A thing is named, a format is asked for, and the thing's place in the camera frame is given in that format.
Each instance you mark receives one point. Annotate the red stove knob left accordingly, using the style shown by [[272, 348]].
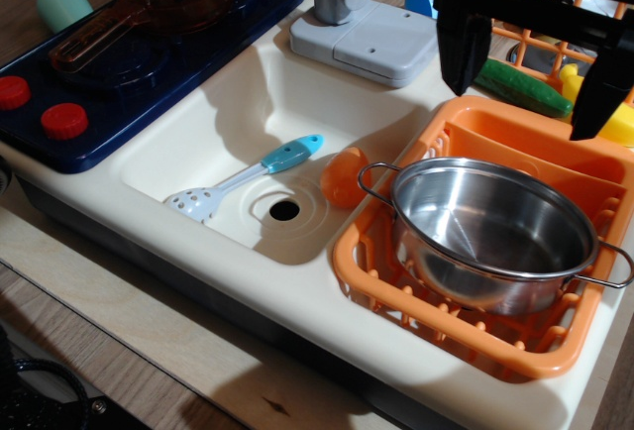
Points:
[[15, 92]]

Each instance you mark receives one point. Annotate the red stove knob right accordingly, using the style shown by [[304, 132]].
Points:
[[64, 121]]

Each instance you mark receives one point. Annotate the navy blue toy stove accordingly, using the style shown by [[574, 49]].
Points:
[[127, 87]]

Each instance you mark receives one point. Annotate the mint green cup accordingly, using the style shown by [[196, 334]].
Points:
[[60, 14]]

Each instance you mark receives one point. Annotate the blue plastic toy piece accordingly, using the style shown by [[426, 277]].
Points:
[[422, 7]]

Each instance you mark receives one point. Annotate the amber transparent saucepan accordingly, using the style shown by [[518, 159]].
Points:
[[161, 17]]

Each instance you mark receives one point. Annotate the orange wire basket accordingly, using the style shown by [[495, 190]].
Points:
[[543, 56]]

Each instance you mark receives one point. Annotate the yellow toy banana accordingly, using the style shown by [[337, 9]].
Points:
[[619, 128]]

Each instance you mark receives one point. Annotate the stainless steel pot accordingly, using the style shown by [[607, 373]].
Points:
[[489, 237]]

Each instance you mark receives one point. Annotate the blue handled slotted spoon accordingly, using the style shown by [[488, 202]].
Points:
[[201, 204]]

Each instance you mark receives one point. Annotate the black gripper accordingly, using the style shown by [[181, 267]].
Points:
[[464, 37]]

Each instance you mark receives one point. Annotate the orange plastic egg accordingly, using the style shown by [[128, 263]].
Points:
[[339, 178]]

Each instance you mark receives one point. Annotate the grey toy faucet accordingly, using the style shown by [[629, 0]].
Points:
[[376, 41]]

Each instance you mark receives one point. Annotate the green toy cucumber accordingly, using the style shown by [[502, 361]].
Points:
[[522, 90]]

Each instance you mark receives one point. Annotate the red stove knob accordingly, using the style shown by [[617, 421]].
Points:
[[15, 92], [64, 121]]

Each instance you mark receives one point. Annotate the cream toy sink unit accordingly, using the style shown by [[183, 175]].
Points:
[[183, 322]]

